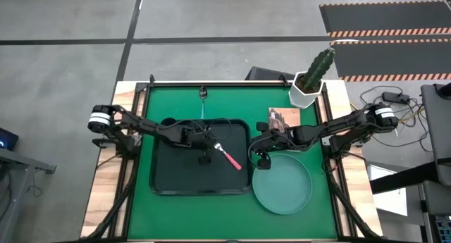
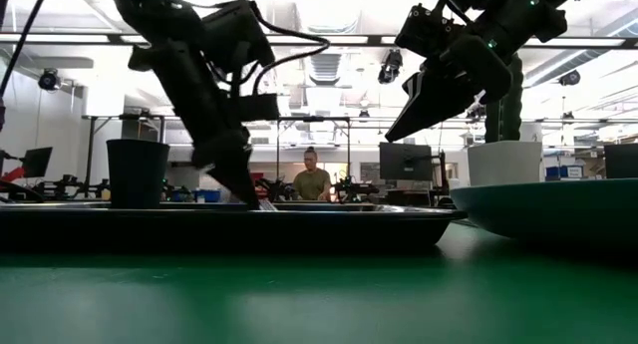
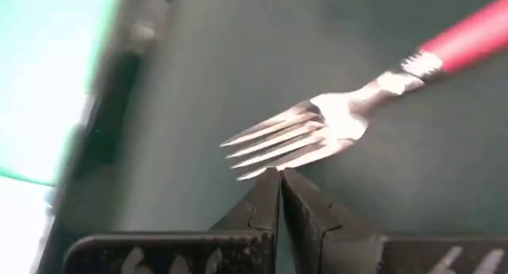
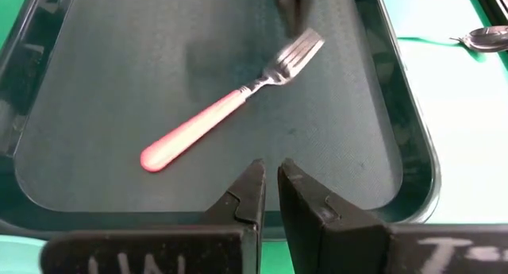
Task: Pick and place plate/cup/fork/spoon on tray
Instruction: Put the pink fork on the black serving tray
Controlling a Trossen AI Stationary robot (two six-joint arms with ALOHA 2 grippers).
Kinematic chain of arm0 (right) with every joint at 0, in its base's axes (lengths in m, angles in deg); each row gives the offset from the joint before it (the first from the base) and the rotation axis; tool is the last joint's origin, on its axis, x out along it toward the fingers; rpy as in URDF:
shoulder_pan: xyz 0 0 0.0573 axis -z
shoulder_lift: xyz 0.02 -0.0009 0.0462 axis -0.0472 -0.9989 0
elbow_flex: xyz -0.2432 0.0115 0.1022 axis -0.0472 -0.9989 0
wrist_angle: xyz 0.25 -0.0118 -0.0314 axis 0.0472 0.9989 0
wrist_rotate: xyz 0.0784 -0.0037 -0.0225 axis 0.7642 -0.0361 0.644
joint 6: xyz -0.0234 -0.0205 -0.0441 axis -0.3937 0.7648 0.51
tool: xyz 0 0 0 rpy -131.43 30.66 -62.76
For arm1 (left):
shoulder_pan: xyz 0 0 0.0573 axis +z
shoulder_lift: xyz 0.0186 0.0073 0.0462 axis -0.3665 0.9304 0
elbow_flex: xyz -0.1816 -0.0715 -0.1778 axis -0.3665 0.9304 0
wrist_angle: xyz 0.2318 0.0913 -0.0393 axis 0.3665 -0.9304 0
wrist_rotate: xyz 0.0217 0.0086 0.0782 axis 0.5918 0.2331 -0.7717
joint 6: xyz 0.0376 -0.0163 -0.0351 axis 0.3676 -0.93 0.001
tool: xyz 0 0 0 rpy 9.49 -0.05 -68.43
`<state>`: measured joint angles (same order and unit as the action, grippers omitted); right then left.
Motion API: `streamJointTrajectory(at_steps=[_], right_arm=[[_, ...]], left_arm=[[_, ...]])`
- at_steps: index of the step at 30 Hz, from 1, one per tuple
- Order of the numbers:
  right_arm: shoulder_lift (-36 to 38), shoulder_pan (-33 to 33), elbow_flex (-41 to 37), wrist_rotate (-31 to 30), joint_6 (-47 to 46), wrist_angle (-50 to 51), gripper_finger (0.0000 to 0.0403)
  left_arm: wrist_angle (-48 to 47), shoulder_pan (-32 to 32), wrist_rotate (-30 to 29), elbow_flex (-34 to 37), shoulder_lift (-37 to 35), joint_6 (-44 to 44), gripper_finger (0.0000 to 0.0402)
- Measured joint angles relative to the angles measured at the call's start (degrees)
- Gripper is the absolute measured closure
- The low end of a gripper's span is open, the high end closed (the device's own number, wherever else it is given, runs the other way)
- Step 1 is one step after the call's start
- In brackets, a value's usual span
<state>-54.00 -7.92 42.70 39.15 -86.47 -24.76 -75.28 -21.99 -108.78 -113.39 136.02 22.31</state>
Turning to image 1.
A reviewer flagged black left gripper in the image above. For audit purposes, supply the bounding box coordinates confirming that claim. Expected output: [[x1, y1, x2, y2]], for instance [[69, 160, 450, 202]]
[[197, 125, 218, 166]]

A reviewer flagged grey equipment cart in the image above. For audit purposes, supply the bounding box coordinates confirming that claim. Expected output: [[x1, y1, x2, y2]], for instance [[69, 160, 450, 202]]
[[421, 82, 451, 187]]

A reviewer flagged teal round plate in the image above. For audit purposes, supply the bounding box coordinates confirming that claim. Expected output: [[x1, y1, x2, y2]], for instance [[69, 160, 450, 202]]
[[251, 151, 314, 216]]

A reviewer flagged black case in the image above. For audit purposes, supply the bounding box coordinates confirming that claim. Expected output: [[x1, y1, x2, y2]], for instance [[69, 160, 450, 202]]
[[245, 66, 295, 82]]

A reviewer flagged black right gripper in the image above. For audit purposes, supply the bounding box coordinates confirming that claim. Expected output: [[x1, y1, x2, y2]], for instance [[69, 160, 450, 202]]
[[251, 122, 285, 170]]

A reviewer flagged black plastic tray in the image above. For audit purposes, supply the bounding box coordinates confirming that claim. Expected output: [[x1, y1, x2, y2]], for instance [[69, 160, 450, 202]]
[[149, 118, 253, 197]]

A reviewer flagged fork with pink handle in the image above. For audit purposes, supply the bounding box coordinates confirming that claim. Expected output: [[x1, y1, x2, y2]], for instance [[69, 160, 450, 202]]
[[213, 142, 243, 171]]

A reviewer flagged spoon with teal handle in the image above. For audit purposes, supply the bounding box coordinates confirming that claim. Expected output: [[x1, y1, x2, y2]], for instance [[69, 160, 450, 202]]
[[199, 85, 209, 120]]

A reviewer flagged black hazard striped floor mat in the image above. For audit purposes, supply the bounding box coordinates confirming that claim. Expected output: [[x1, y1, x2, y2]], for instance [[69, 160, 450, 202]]
[[319, 0, 451, 39], [330, 37, 451, 83]]

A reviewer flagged white plant pot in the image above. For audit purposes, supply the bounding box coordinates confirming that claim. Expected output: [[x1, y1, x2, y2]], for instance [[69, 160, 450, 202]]
[[288, 70, 325, 110]]

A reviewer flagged black power adapter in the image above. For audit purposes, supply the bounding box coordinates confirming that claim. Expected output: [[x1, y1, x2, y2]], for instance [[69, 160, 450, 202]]
[[382, 91, 411, 104]]

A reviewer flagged green table mat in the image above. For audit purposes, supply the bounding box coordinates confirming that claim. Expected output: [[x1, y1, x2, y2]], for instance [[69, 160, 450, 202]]
[[127, 84, 338, 241]]

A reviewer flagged black crossbar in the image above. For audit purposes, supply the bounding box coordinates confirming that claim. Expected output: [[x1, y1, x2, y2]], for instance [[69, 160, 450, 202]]
[[369, 161, 451, 195]]

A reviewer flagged grey metal desk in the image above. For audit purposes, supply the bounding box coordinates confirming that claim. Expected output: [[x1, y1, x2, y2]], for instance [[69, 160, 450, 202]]
[[0, 147, 57, 243]]

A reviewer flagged black device with blue light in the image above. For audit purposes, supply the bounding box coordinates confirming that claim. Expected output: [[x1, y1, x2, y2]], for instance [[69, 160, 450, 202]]
[[0, 127, 20, 151]]

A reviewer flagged green cactus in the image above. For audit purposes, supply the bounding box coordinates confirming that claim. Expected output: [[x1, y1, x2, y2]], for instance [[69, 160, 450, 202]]
[[302, 47, 336, 93]]

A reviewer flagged white sheet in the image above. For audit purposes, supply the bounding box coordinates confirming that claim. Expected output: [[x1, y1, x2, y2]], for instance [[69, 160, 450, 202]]
[[366, 163, 409, 218]]

